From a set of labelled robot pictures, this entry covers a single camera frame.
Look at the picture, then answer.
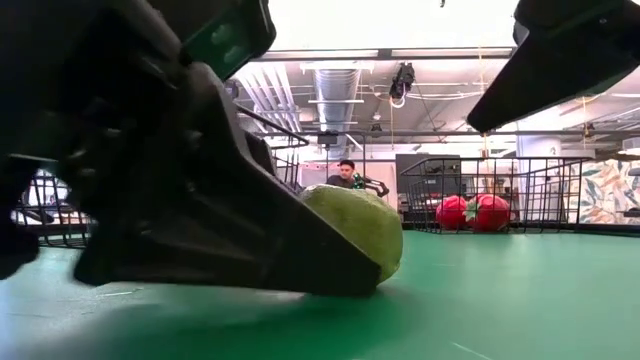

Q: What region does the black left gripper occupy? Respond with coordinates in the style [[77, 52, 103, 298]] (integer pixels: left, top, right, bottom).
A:
[[0, 0, 184, 281]]

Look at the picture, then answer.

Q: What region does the green toy lime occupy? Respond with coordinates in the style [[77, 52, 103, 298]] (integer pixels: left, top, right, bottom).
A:
[[298, 183, 404, 284]]

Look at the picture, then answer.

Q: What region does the red toy tomato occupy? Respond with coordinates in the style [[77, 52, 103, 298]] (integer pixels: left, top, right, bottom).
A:
[[434, 195, 469, 232], [463, 193, 512, 234]]

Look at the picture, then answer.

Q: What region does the person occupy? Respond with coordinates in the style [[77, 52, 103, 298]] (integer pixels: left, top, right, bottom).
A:
[[325, 158, 359, 190]]

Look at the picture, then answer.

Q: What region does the leaf-patterned partition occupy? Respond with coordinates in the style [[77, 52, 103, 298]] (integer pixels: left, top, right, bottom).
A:
[[569, 158, 640, 226]]

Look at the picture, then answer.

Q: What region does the black ceiling-hung device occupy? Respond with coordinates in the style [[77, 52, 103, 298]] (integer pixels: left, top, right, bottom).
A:
[[389, 61, 417, 102]]

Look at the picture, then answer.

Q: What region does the black cabinet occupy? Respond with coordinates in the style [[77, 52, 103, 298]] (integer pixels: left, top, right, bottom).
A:
[[394, 152, 462, 199]]

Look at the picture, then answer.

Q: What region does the green table mat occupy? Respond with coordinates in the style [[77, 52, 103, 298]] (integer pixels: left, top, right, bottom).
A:
[[0, 229, 640, 360]]

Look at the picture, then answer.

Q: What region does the black wire basket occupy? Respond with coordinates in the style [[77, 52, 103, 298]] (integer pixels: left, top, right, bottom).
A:
[[14, 103, 311, 250], [399, 156, 594, 235]]

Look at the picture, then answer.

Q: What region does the silver ventilation duct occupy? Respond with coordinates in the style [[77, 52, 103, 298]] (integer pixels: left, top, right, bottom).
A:
[[312, 67, 362, 161]]

